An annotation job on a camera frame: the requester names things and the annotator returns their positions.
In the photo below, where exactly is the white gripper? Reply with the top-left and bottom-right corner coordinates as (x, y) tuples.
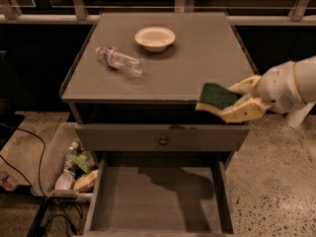
(219, 61), (305, 123)

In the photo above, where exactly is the green and yellow sponge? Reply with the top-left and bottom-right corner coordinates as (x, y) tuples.
(196, 83), (241, 115)

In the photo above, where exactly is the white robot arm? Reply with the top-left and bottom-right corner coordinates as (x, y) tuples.
(220, 56), (316, 127)

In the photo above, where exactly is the grey drawer cabinet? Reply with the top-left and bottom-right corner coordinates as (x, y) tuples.
(58, 11), (271, 237)

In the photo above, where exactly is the top drawer with knob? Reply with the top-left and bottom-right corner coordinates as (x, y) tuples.
(75, 123), (250, 152)

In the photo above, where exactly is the open middle drawer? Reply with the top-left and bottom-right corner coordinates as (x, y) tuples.
(83, 158), (238, 237)

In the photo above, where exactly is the white table leg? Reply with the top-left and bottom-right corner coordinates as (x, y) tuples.
(284, 103), (315, 128)

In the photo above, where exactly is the white paper bowl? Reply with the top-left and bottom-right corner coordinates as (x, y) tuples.
(134, 27), (176, 52)

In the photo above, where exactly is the clear plastic water bottle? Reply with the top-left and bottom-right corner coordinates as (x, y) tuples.
(96, 46), (143, 78)

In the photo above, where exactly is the green snack bag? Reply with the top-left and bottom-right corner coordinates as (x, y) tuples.
(70, 150), (95, 174)

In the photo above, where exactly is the yellow chip bag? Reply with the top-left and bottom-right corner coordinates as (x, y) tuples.
(73, 170), (98, 193)

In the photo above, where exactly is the small white bowl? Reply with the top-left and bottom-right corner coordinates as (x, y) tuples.
(54, 173), (75, 191)

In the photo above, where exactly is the small red can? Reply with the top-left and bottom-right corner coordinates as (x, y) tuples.
(0, 171), (18, 192)

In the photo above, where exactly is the metal railing frame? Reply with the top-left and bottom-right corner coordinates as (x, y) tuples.
(0, 0), (316, 26)

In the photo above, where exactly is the black cable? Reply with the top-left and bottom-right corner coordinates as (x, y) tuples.
(0, 122), (83, 237)

